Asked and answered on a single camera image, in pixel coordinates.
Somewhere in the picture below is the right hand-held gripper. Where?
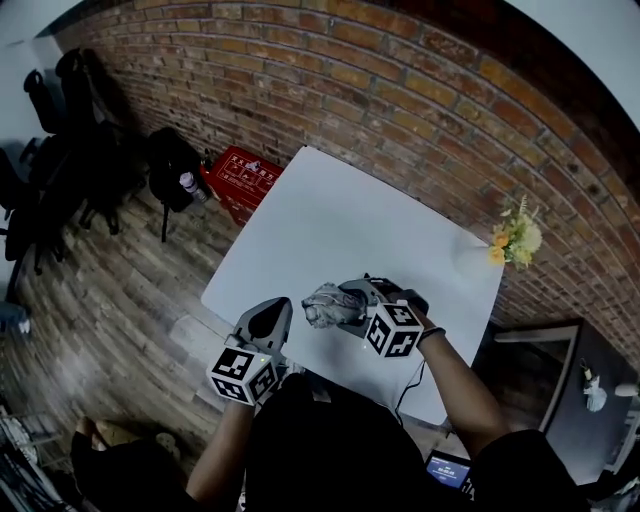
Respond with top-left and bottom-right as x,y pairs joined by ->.
338,273 -> 431,360

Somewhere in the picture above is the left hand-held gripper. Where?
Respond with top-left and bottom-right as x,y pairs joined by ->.
205,296 -> 294,406

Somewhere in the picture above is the person's right forearm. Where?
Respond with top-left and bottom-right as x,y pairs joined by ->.
417,319 -> 506,459

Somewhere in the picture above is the person's left forearm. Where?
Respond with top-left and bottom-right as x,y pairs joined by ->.
187,397 -> 259,506

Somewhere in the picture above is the white table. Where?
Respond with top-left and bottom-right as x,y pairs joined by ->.
200,144 -> 506,427

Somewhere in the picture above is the black wristband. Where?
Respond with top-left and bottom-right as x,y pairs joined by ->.
418,326 -> 447,349

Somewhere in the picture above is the person's black shirt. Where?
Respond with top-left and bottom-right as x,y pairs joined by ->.
184,373 -> 591,512

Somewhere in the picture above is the red box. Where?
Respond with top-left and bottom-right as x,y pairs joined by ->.
207,145 -> 285,229

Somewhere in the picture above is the yellow flower bouquet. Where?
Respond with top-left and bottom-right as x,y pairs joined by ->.
487,195 -> 544,271

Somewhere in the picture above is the red fire extinguisher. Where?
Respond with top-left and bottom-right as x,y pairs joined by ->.
199,148 -> 221,199

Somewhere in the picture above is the clear water bottle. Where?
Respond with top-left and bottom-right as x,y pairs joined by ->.
178,171 -> 209,204

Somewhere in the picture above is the black lit-screen device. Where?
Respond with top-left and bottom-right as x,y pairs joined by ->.
424,449 -> 472,494

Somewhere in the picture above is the black backpack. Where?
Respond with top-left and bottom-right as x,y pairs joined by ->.
146,127 -> 204,244

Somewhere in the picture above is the grey metal rack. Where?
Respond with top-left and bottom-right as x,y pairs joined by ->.
0,407 -> 66,512

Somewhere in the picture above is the black office chair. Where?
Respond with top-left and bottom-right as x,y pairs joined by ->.
0,69 -> 66,276
54,48 -> 146,236

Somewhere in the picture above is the dark grey table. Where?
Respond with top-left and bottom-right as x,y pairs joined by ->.
492,319 -> 640,486

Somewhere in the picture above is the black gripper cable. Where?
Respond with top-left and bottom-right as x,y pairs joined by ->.
394,358 -> 427,427

